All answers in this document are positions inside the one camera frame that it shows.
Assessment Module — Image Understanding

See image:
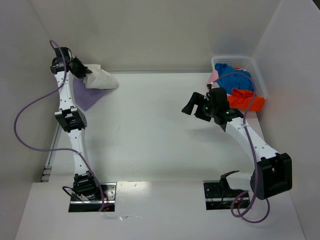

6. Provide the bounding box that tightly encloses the white t shirt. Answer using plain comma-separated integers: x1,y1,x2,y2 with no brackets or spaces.
83,64,118,90

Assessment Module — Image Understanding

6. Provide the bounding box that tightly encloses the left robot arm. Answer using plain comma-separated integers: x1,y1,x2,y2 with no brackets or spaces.
50,47,100,200

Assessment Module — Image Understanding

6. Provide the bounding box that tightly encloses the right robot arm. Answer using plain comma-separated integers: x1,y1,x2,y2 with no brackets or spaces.
182,87,293,200

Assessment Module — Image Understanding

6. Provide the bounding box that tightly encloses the folded purple t shirt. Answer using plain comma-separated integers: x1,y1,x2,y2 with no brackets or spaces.
72,77,108,111

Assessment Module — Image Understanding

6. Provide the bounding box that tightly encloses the orange t shirt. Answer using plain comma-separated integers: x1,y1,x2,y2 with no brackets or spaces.
227,88,266,112

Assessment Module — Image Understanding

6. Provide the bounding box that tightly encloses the pink t shirt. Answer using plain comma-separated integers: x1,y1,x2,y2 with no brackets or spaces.
207,69,219,84

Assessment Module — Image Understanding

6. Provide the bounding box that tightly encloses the blue t shirt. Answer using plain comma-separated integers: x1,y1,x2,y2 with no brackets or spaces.
214,63,254,95

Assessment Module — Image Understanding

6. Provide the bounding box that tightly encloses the white plastic basket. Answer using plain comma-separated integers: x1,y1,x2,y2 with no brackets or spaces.
211,55,268,100

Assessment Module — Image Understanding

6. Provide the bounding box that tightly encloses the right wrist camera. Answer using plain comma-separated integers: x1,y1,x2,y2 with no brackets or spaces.
206,84,213,90

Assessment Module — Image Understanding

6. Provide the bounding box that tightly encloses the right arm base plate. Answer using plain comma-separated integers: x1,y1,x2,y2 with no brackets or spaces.
203,180,243,211

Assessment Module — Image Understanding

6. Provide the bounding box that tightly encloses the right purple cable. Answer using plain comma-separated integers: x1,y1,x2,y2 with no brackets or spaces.
209,72,272,223

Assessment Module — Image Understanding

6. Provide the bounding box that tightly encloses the purple cable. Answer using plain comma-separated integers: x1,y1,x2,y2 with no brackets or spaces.
13,39,111,213
209,72,272,223

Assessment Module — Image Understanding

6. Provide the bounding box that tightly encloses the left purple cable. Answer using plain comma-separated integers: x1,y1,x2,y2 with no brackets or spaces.
13,39,111,213

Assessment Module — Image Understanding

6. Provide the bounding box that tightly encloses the aluminium rail bracket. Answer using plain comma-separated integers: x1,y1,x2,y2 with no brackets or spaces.
40,166,52,183

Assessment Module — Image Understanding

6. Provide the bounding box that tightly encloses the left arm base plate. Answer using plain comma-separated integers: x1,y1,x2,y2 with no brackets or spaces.
68,182,117,213

